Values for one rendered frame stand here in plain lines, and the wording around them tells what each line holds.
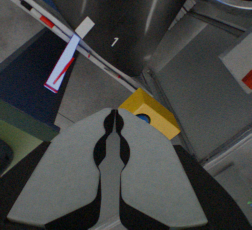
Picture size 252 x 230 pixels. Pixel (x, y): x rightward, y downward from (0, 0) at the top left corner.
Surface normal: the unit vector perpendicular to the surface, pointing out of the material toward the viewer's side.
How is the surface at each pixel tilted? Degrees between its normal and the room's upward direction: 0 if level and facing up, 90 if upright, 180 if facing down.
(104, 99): 0
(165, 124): 0
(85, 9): 20
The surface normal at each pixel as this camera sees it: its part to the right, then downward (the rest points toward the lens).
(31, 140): 0.11, 0.58
